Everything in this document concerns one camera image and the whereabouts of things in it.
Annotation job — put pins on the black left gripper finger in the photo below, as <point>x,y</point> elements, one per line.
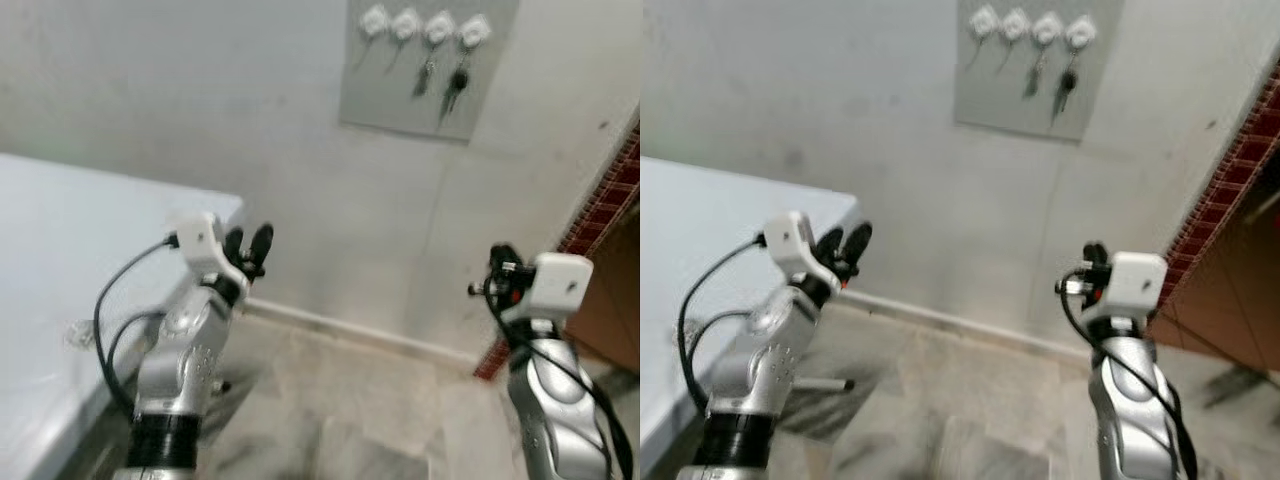
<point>234,243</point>
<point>260,240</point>
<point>858,240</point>
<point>829,243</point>

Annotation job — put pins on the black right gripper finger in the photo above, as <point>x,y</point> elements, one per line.
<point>497,257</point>
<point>1090,254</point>
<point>1103,256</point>
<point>513,260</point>

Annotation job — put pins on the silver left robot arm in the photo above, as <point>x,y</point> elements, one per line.
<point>185,360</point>
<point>765,360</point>

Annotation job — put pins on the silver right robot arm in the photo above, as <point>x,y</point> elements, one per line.
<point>1130,420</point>
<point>550,420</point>

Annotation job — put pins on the grey hook board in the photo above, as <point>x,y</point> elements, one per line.
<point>390,100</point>
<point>1000,100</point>

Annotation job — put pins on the red brick pattern trim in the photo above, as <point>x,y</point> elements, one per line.
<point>1230,165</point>
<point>600,210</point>

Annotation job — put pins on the light blue folding table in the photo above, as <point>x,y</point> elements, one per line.
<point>60,230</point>
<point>700,230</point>

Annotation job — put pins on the black hanging key bunch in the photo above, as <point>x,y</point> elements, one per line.
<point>457,82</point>
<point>1067,82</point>

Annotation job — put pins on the grey hanging key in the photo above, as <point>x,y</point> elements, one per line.
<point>1033,78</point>
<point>424,76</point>

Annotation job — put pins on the white wall hook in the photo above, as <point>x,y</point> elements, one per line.
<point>1015,22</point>
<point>984,18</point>
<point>1080,32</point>
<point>1046,27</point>
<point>439,27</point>
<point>405,23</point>
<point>374,18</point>
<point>473,32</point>

